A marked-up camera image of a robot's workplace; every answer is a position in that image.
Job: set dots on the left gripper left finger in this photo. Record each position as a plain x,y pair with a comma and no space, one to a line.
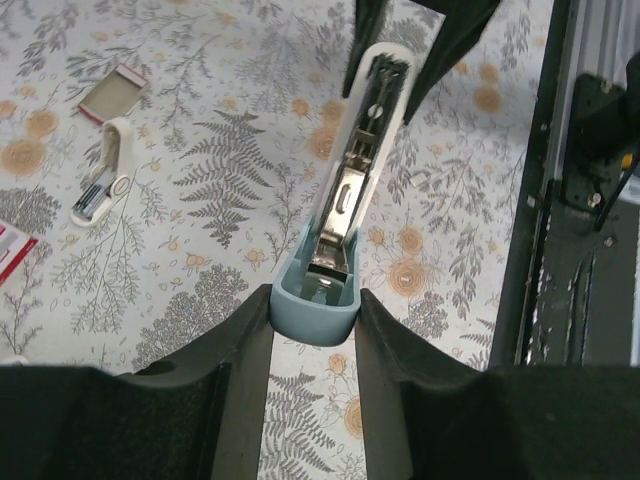
194,414

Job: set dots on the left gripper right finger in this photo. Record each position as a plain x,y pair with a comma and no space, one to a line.
426,415

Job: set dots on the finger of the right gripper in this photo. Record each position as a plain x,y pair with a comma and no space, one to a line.
368,23
464,23

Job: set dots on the light blue stapler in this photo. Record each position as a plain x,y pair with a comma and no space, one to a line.
316,295

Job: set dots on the small white stapler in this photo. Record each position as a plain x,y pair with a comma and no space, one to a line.
112,176

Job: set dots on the staple strip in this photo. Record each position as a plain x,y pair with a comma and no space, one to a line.
115,95

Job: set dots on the floral table mat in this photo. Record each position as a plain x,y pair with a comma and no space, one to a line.
232,140

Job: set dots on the red staple box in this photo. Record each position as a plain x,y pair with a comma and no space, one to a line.
14,247

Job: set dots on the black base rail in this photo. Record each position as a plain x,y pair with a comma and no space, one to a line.
570,294

